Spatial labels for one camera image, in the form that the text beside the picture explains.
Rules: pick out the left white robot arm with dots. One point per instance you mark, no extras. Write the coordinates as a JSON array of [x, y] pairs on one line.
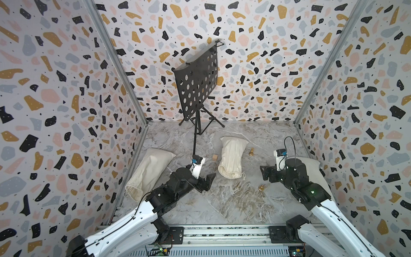
[[144, 225]]

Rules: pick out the left green circuit board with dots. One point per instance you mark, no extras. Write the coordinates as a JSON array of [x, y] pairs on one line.
[[158, 251]]

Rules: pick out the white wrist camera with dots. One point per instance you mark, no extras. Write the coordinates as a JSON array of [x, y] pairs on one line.
[[197, 163], [280, 156]]

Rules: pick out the right green circuit board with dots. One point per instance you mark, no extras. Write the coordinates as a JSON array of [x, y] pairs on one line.
[[297, 251]]

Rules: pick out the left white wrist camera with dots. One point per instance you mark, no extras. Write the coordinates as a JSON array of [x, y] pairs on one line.
[[197, 163]]

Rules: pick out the green circuit board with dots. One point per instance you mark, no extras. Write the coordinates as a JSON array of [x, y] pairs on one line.
[[297, 251], [158, 251]]

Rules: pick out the black perforated music stand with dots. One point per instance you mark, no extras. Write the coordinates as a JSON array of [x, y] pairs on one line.
[[195, 80]]

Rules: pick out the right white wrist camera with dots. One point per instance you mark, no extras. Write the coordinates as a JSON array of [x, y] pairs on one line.
[[280, 156]]

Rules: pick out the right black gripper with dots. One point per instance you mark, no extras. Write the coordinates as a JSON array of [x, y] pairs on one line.
[[273, 171]]

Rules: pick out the cream cloth bag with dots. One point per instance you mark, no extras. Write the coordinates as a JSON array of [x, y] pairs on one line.
[[148, 172], [232, 152], [315, 175]]

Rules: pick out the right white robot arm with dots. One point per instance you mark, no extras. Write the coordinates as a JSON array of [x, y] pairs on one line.
[[303, 177]]

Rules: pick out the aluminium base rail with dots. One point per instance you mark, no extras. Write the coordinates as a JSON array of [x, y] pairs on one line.
[[229, 241]]

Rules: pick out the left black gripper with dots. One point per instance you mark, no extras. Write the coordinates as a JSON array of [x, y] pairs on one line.
[[201, 186]]

